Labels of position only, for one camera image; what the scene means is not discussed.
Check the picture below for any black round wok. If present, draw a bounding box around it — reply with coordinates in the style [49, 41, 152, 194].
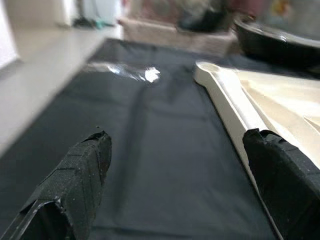
[233, 17, 320, 73]

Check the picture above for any black tablecloth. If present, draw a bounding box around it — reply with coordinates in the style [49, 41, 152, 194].
[0, 37, 320, 240]

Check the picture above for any mop with green head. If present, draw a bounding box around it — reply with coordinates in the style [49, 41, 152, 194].
[72, 0, 118, 28]

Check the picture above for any white plastic table top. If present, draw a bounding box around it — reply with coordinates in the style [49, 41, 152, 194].
[193, 61, 320, 240]

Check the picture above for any clear crumpled tape strip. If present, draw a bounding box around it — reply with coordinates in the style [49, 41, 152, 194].
[84, 61, 162, 85]

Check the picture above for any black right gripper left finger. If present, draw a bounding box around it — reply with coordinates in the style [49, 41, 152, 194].
[0, 129, 113, 240]

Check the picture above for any beige patterned cover cloth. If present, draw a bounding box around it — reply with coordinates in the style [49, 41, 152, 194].
[118, 17, 241, 57]

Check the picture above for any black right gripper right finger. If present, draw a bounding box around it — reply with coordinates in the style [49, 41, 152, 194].
[241, 127, 320, 240]

